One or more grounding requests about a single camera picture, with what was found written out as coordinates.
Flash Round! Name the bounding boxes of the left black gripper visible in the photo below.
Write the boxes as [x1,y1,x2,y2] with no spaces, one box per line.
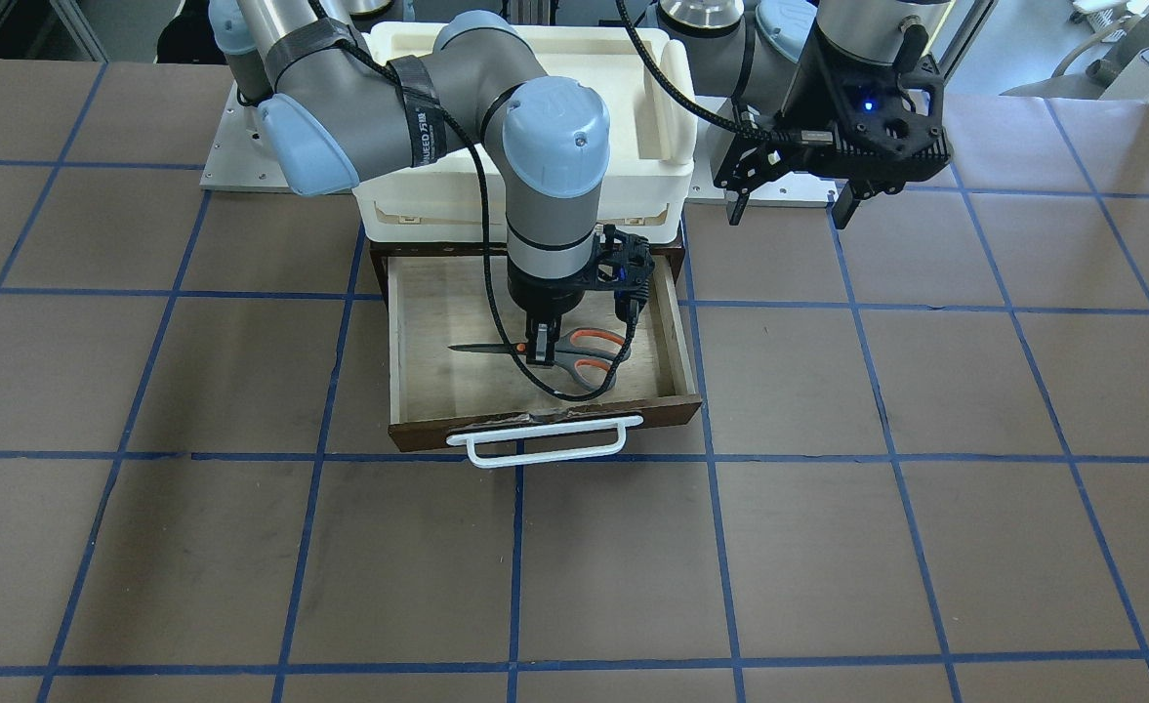
[716,39,953,230]

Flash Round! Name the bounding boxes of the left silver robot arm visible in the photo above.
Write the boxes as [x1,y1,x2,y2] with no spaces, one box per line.
[653,1,953,227]

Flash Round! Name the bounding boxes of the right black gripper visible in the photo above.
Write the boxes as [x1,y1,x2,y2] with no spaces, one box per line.
[508,275,588,366]

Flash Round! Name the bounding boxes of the orange grey scissors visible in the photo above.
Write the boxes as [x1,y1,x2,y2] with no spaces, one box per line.
[447,329,634,393]

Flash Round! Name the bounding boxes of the white foam tray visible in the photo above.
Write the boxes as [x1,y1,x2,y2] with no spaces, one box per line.
[352,22,696,245]

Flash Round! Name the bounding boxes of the white drawer handle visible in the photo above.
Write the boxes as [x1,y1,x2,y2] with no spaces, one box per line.
[445,414,645,470]

